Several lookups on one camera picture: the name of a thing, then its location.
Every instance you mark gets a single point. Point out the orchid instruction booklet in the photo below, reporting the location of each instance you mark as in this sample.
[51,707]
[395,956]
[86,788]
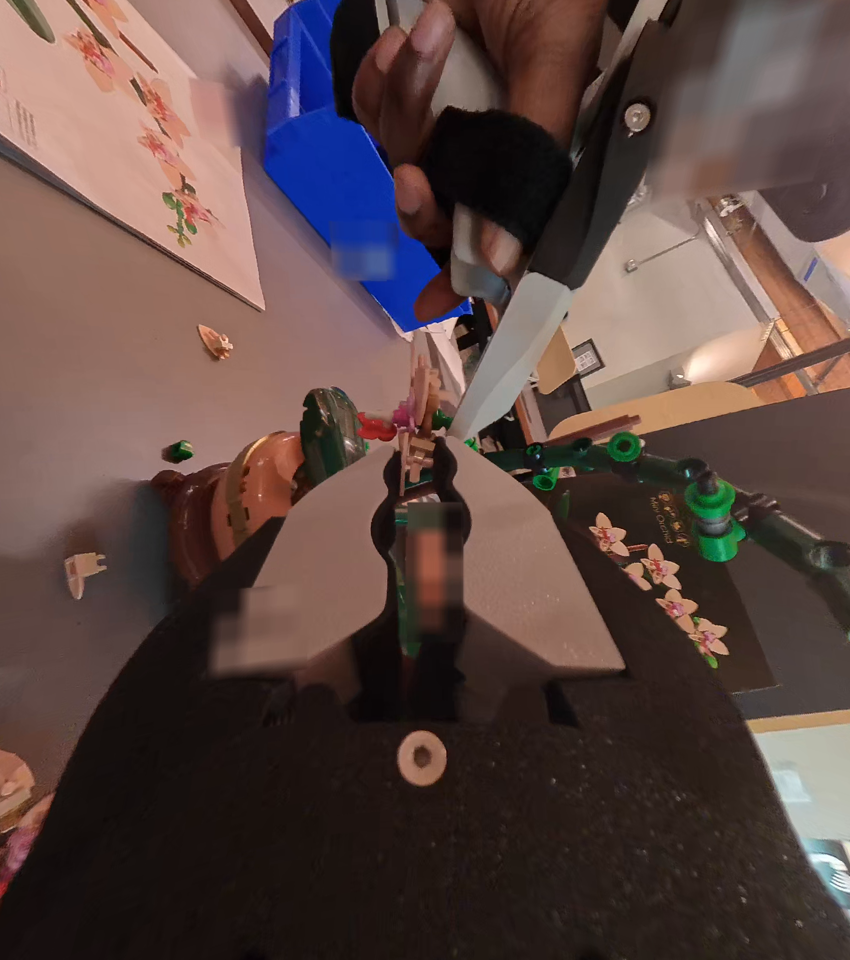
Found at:
[80,135]

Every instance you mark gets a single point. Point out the black orchid product box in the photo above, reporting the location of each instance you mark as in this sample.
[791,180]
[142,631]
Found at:
[807,450]

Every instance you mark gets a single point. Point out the small tan brick piece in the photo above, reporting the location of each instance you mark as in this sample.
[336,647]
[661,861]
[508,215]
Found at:
[215,342]

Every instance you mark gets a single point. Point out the pink beige brick orchid flower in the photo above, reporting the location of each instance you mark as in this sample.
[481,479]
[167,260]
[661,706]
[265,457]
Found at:
[419,409]

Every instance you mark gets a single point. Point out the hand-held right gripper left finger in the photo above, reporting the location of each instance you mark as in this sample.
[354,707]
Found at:
[327,555]

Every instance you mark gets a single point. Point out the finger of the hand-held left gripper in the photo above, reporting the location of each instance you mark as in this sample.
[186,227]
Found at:
[518,337]

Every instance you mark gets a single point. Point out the person's left hand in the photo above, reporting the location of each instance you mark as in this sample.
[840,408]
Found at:
[537,52]

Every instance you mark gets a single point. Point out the grey desk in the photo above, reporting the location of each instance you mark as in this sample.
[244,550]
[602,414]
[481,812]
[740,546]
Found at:
[57,375]

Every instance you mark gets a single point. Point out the small green brick piece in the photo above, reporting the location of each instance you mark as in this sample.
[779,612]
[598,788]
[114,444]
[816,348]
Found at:
[179,451]

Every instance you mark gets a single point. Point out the framed wall sign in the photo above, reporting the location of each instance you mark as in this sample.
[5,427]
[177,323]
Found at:
[588,358]

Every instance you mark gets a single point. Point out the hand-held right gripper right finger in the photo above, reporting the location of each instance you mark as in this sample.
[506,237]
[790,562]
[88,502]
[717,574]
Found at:
[530,585]

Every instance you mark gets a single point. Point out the brick orchid plant model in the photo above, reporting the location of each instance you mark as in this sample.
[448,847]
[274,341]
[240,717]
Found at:
[260,480]

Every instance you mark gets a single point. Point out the small white brick piece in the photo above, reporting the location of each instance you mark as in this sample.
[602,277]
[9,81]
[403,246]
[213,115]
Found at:
[82,571]

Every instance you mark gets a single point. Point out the blue plastic bin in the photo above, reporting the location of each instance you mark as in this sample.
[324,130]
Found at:
[327,172]

